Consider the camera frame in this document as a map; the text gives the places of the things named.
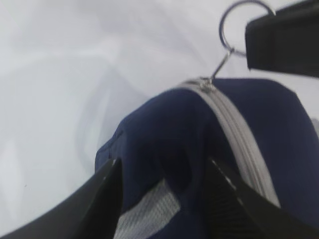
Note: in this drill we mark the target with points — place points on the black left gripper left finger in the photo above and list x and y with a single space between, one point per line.
92 212

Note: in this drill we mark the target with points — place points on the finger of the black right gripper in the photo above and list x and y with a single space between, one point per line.
287 42

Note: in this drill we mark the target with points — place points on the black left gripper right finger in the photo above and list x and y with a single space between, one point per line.
235 211

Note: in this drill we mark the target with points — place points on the navy blue lunch bag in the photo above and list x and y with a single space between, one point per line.
257 127

